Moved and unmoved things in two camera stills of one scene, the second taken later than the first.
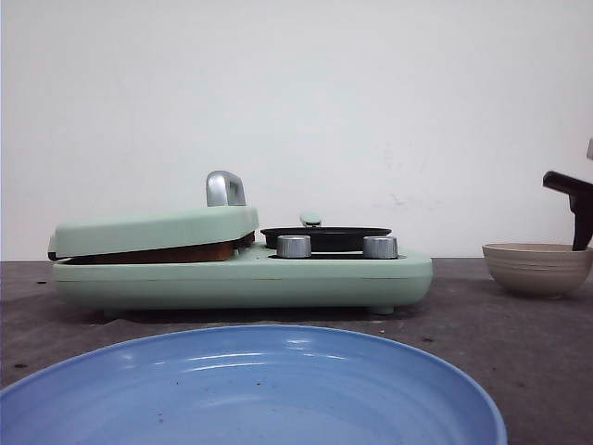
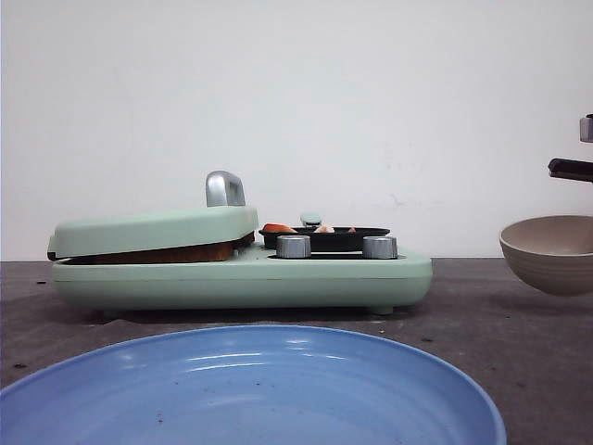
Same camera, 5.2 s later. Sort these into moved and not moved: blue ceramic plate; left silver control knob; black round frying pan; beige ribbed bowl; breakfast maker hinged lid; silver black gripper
Moved: beige ribbed bowl; silver black gripper
Not moved: blue ceramic plate; breakfast maker hinged lid; left silver control knob; black round frying pan
